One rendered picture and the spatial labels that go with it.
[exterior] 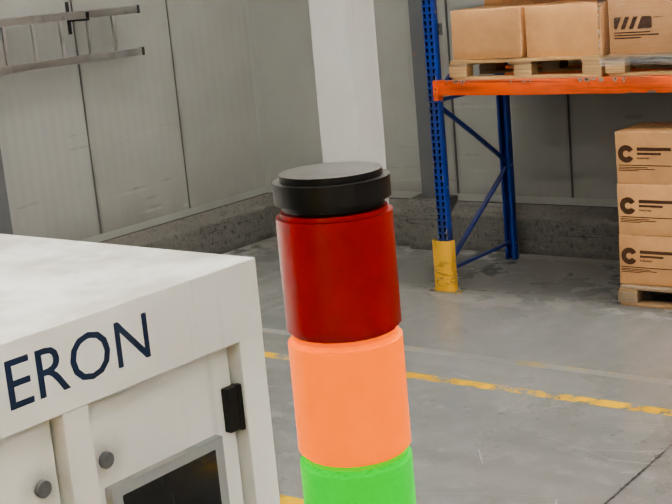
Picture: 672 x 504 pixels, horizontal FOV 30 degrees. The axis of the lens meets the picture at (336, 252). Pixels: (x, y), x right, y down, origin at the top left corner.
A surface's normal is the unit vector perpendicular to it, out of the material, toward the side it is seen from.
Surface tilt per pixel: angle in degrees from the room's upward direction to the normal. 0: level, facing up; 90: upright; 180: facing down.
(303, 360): 90
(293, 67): 90
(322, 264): 90
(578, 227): 90
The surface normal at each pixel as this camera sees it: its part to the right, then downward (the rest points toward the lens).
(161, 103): 0.80, 0.06
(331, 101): -0.62, 0.22
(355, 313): 0.25, 0.19
